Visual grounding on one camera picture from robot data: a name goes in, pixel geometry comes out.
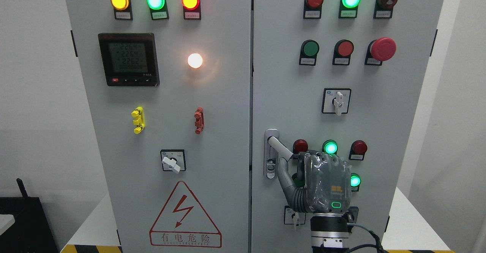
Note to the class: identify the white rotary switch left door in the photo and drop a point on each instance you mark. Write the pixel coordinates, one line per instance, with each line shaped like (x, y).
(173, 160)

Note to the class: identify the yellow terminal connector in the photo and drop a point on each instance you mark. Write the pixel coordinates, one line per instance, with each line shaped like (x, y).
(138, 119)

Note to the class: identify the dark red indicator middle left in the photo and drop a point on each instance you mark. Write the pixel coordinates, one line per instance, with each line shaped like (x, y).
(300, 145)

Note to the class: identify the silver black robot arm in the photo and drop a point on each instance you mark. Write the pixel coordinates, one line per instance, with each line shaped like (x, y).
(329, 231)

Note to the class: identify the black digital power meter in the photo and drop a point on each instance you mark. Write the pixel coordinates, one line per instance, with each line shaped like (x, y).
(129, 59)

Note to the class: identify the white rotary switch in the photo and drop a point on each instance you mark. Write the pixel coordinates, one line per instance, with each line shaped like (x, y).
(294, 219)
(336, 101)

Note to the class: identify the green lit push button lower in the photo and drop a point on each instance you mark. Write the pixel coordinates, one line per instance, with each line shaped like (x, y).
(355, 182)

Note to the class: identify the silver door handle latch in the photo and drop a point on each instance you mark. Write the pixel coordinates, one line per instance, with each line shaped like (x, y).
(273, 149)

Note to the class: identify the white rotary switch lower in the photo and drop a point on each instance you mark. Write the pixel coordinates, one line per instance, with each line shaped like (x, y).
(294, 219)

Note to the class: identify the black rotary selector switch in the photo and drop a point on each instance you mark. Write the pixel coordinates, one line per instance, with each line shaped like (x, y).
(351, 214)

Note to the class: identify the red terminal connector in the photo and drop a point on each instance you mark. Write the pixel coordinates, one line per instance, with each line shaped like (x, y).
(199, 120)

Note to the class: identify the white lit indicator light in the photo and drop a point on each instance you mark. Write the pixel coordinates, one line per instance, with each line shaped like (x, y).
(195, 60)

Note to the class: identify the green indicator light top left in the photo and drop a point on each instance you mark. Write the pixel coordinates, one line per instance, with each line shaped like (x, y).
(158, 9)

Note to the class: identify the yellow indicator light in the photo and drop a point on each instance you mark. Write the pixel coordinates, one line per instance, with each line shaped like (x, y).
(122, 9)

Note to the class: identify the white rotary switch upper right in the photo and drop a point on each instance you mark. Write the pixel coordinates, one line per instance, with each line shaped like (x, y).
(336, 101)

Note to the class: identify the black box with antenna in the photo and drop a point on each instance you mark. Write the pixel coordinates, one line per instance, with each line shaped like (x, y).
(30, 231)

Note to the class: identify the red lit indicator light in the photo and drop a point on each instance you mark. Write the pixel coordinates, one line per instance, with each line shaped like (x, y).
(191, 9)

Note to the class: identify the grey left cabinet door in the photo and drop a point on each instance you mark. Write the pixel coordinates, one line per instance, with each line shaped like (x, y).
(217, 160)

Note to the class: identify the red electric hazard warning sticker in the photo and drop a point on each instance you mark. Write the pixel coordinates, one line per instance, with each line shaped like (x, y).
(183, 222)

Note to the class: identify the red emergency stop button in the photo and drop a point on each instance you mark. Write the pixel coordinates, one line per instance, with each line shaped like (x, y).
(380, 50)

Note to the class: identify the green push button upper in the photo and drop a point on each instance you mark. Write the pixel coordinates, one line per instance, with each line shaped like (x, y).
(308, 53)

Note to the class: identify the dark red indicator light top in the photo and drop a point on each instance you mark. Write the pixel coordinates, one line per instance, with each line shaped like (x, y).
(312, 9)

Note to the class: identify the grey cabinet door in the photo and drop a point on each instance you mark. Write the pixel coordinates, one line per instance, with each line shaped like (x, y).
(288, 97)
(217, 160)

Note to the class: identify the yellow black hazard tape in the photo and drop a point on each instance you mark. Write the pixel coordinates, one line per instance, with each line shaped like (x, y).
(70, 248)

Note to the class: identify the red push button upper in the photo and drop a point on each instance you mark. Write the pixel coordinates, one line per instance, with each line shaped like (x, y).
(342, 52)

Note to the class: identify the large green indicator light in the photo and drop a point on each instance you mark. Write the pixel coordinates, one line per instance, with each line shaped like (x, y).
(348, 8)

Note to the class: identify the dark red buzzer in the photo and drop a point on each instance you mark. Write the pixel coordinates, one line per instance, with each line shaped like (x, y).
(384, 9)

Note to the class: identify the green lit indicator middle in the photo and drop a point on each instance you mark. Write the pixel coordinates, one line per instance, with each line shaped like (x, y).
(330, 147)

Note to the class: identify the grey right cabinet door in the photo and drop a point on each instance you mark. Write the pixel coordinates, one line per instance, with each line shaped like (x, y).
(288, 97)

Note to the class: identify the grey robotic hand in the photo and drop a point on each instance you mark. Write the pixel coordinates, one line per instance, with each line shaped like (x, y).
(327, 184)

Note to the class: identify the dark red indicator middle right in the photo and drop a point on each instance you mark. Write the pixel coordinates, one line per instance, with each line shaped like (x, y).
(358, 150)

